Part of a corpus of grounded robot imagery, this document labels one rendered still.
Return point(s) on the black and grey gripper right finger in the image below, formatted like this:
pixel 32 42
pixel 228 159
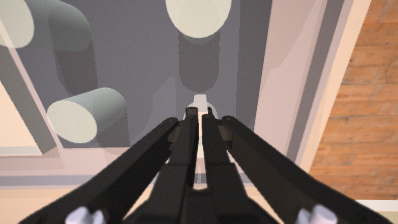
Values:
pixel 294 195

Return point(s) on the pale grey cylinder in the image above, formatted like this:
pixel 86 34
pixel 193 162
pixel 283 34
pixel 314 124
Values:
pixel 81 118
pixel 198 20
pixel 43 24
pixel 200 153

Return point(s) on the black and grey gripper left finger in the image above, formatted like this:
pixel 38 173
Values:
pixel 109 196

